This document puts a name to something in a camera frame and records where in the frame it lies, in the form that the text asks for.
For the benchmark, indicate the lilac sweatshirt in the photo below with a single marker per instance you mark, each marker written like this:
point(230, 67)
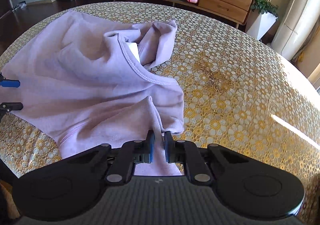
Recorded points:
point(85, 81)

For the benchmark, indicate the tall potted green plant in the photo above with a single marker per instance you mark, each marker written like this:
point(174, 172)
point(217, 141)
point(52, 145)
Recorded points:
point(265, 14)

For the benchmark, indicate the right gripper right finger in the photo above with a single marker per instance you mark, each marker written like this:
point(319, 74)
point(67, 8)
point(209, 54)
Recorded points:
point(187, 154)

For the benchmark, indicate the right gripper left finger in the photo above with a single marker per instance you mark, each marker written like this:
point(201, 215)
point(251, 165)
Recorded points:
point(123, 161)

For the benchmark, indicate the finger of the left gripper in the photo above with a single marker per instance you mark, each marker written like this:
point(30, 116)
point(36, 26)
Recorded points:
point(8, 107)
point(7, 83)

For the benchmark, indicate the white standing air conditioner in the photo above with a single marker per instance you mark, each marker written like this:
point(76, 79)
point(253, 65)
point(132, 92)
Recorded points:
point(295, 27)

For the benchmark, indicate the gold lace tablecloth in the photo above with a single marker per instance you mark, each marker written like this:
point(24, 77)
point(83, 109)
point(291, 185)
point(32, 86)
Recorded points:
point(253, 116)

